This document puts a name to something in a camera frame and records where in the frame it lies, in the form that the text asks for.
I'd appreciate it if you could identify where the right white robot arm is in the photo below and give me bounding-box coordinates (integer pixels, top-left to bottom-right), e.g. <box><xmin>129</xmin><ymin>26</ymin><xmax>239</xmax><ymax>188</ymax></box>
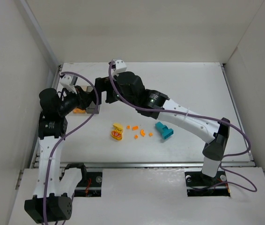
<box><xmin>95</xmin><ymin>72</ymin><xmax>230</xmax><ymax>178</ymax></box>

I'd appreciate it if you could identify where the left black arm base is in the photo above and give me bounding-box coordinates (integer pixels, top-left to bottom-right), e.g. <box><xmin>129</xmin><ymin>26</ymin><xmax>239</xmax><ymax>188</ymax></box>
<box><xmin>59</xmin><ymin>167</ymin><xmax>103</xmax><ymax>197</ymax></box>

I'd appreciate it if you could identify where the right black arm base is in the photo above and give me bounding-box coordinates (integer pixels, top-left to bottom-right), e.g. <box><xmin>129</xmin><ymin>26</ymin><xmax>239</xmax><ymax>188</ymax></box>
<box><xmin>184</xmin><ymin>171</ymin><xmax>230</xmax><ymax>197</ymax></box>

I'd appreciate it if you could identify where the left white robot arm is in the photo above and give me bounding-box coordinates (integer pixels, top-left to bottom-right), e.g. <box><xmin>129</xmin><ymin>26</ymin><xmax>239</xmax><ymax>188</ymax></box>
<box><xmin>24</xmin><ymin>86</ymin><xmax>92</xmax><ymax>225</ymax></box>

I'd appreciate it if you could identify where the orange transparent container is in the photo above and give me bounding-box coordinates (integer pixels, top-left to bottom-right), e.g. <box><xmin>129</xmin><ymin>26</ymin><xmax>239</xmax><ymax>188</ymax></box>
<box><xmin>73</xmin><ymin>86</ymin><xmax>88</xmax><ymax>113</ymax></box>

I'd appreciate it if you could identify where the grey transparent container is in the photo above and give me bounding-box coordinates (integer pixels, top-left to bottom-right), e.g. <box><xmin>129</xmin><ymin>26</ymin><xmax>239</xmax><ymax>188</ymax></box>
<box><xmin>86</xmin><ymin>86</ymin><xmax>100</xmax><ymax>114</ymax></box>

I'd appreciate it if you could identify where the yellow round lego with sticker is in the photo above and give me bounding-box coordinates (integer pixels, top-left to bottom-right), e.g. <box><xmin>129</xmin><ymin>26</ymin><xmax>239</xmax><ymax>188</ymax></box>
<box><xmin>110</xmin><ymin>123</ymin><xmax>124</xmax><ymax>141</ymax></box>

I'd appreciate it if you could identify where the teal lego piece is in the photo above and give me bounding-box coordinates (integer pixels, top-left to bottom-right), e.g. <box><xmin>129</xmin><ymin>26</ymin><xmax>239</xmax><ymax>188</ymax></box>
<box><xmin>155</xmin><ymin>122</ymin><xmax>174</xmax><ymax>140</ymax></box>

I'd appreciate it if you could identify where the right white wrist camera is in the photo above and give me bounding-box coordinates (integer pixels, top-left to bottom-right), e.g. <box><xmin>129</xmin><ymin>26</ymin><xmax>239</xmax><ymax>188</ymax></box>
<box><xmin>110</xmin><ymin>59</ymin><xmax>127</xmax><ymax>76</ymax></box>

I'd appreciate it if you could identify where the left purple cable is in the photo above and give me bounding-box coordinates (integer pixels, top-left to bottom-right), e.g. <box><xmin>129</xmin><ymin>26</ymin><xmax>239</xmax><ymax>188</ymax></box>
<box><xmin>42</xmin><ymin>71</ymin><xmax>100</xmax><ymax>225</ymax></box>

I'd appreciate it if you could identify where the purple cable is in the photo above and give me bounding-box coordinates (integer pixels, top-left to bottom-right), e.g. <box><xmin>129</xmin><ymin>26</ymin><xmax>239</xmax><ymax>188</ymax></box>
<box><xmin>108</xmin><ymin>60</ymin><xmax>258</xmax><ymax>193</ymax></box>
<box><xmin>42</xmin><ymin>71</ymin><xmax>100</xmax><ymax>225</ymax></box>

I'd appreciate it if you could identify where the aluminium frame rail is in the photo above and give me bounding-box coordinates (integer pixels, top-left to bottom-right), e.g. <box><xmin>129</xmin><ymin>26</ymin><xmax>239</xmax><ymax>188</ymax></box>
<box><xmin>29</xmin><ymin>64</ymin><xmax>256</xmax><ymax>169</ymax></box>

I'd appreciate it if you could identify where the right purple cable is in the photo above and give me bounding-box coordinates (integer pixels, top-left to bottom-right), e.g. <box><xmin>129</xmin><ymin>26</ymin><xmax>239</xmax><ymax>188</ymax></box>
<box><xmin>108</xmin><ymin>60</ymin><xmax>258</xmax><ymax>193</ymax></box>

